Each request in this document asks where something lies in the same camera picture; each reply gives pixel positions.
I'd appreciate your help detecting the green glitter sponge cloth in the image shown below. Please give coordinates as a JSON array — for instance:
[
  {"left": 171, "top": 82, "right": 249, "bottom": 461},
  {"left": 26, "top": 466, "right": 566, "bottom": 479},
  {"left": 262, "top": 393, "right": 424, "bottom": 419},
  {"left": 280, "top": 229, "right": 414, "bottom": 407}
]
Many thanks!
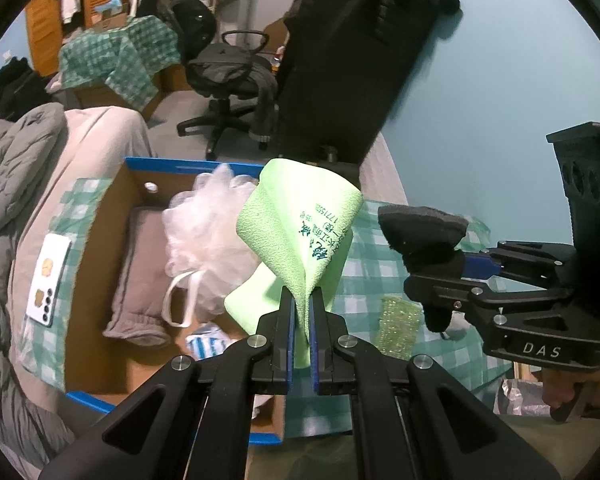
[{"left": 375, "top": 296, "right": 422, "bottom": 360}]

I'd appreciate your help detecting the dark grey sponge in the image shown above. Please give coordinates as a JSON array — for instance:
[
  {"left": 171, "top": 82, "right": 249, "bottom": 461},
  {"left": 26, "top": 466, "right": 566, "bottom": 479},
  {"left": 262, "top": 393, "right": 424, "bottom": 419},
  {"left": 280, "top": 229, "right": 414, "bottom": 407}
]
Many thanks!
[{"left": 378, "top": 204, "right": 469, "bottom": 278}]

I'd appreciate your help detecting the light green microfiber cloth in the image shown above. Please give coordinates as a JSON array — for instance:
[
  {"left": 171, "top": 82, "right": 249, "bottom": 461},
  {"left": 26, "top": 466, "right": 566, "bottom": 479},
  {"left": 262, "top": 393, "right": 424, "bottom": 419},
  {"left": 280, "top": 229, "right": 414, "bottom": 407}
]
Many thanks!
[{"left": 224, "top": 158, "right": 364, "bottom": 368}]

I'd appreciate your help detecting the white mesh bath pouf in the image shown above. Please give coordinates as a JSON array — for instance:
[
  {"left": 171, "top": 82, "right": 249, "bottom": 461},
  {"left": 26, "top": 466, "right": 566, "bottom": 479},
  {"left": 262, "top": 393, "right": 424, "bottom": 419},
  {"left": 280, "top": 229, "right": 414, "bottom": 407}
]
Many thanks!
[{"left": 162, "top": 162, "right": 260, "bottom": 328}]

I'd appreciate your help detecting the white sock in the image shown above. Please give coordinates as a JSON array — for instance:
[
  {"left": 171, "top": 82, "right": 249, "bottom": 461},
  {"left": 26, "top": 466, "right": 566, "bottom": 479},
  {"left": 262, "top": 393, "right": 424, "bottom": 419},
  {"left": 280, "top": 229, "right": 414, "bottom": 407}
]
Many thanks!
[{"left": 185, "top": 323, "right": 235, "bottom": 361}]

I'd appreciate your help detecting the person's right hand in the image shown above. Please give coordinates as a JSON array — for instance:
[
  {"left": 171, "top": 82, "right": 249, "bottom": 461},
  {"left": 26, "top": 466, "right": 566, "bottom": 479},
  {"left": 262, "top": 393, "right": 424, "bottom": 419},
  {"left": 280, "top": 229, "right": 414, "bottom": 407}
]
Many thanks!
[{"left": 542, "top": 349, "right": 600, "bottom": 413}]

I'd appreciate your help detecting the green checkered tablecloth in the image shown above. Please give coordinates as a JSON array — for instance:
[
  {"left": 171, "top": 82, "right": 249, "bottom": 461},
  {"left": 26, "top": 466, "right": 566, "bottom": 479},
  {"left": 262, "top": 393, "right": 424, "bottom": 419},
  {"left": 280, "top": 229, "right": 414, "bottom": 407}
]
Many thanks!
[{"left": 16, "top": 178, "right": 510, "bottom": 438}]

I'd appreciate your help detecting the blue cardboard shoe box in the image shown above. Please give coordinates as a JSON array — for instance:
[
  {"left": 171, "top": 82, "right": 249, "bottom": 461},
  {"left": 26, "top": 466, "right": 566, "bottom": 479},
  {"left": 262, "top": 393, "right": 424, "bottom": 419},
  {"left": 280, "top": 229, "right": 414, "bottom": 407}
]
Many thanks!
[{"left": 63, "top": 155, "right": 286, "bottom": 447}]

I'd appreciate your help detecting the white smartphone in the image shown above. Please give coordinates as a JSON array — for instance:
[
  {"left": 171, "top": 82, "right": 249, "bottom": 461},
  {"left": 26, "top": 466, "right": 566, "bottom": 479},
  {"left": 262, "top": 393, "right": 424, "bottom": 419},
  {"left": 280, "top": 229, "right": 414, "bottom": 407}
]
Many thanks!
[{"left": 26, "top": 233, "right": 72, "bottom": 327}]

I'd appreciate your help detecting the black hanging coat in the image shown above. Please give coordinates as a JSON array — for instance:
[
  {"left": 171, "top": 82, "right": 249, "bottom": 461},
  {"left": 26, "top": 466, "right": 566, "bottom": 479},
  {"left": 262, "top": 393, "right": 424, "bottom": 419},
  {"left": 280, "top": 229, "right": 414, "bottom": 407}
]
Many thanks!
[{"left": 277, "top": 0, "right": 460, "bottom": 164}]

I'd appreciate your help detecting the black office chair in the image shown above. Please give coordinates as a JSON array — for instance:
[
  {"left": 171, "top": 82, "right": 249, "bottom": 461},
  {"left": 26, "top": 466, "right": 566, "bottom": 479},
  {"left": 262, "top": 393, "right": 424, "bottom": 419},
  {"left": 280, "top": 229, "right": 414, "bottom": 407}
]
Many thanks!
[{"left": 176, "top": 29, "right": 278, "bottom": 162}]

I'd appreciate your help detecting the grey quilted blanket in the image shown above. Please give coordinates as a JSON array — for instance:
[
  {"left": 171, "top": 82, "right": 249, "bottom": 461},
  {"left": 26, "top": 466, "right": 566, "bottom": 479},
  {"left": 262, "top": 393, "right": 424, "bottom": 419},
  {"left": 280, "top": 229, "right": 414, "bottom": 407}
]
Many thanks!
[{"left": 0, "top": 103, "right": 72, "bottom": 468}]

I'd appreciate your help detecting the beige bed sheet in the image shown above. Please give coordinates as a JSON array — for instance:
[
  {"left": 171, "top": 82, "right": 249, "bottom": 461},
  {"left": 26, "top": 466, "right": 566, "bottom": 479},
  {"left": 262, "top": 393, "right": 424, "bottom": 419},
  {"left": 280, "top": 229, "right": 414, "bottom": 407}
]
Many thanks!
[{"left": 8, "top": 106, "right": 154, "bottom": 390}]

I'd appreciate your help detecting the black backpack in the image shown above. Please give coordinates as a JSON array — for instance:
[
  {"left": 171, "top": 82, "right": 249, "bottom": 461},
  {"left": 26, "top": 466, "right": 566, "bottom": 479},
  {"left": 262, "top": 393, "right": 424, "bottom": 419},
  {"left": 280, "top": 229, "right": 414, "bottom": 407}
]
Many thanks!
[{"left": 172, "top": 0, "right": 218, "bottom": 62}]

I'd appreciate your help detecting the green checkered cloth on box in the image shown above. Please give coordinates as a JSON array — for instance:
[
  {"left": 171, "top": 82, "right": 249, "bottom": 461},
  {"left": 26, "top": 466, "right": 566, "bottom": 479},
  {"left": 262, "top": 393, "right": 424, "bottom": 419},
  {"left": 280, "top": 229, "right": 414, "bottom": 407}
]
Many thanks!
[{"left": 58, "top": 15, "right": 181, "bottom": 110}]

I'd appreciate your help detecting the black clothes pile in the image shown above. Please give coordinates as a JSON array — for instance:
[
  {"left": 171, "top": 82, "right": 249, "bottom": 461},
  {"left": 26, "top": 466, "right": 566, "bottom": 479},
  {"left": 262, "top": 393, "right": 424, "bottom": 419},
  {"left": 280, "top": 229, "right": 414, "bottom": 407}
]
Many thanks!
[{"left": 0, "top": 58, "right": 52, "bottom": 122}]

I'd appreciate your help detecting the wooden wardrobe door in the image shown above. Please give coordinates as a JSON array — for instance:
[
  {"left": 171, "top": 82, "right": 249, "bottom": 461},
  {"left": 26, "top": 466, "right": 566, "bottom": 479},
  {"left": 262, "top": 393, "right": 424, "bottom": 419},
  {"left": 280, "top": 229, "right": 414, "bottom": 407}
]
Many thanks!
[{"left": 26, "top": 0, "right": 109, "bottom": 76}]

